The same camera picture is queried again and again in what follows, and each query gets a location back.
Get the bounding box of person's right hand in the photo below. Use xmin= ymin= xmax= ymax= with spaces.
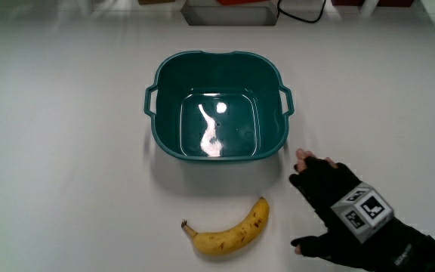
xmin=288 ymin=148 xmax=435 ymax=272

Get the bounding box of grey metal box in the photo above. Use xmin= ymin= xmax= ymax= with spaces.
xmin=180 ymin=0 xmax=280 ymax=27

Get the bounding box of green plastic basin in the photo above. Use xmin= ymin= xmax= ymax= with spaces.
xmin=143 ymin=50 xmax=295 ymax=164

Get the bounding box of dark red object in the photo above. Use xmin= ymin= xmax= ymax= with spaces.
xmin=330 ymin=0 xmax=415 ymax=8

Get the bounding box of white desk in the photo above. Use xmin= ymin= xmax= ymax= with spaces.
xmin=0 ymin=0 xmax=435 ymax=272

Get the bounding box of black cable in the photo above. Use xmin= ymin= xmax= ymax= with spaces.
xmin=276 ymin=0 xmax=329 ymax=24

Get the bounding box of yellow banana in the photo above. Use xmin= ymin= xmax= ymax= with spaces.
xmin=180 ymin=196 xmax=270 ymax=256

